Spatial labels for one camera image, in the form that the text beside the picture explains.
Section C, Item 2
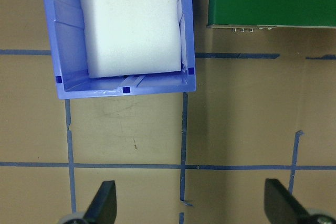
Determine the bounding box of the blue plastic storage bin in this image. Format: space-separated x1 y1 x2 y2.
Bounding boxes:
39 0 197 100

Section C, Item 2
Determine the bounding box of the white foam pad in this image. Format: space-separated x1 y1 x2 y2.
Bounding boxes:
76 0 184 79

